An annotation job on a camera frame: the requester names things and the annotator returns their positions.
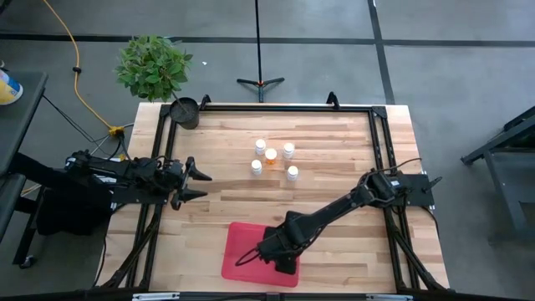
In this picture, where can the black aluminium table frame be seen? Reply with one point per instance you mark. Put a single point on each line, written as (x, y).
(292, 108)

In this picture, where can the white pill bottle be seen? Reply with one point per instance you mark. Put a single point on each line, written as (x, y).
(292, 172)
(256, 166)
(260, 146)
(288, 150)

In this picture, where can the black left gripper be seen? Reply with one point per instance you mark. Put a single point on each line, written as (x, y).
(173, 175)

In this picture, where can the dark grey side table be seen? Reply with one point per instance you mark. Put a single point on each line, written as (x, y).
(21, 121)

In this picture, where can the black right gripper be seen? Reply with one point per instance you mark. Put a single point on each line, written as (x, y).
(280, 251)

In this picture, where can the silver metal bracket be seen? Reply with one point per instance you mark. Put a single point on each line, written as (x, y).
(155, 296)
(388, 297)

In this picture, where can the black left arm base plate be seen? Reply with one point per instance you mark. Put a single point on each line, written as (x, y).
(134, 196)

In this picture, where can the black tripod stand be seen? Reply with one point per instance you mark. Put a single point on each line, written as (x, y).
(259, 62)

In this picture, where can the orange pill bottle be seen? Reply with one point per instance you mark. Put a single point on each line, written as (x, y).
(271, 155)

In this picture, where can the dark metal bench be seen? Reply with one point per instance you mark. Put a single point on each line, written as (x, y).
(501, 167)

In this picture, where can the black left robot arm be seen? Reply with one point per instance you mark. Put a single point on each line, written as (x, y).
(125, 171)

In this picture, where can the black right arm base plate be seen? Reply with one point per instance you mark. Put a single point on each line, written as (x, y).
(418, 188)

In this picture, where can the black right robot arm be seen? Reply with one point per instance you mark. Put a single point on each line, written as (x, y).
(334, 209)

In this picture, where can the potted green plant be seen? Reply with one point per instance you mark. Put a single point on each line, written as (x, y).
(152, 67)

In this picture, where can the yellow and blue container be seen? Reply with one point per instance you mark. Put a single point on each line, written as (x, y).
(8, 90)

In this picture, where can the black box under table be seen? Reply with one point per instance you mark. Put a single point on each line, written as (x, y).
(71, 213)

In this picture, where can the red plastic basket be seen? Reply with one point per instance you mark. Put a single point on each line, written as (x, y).
(242, 259)

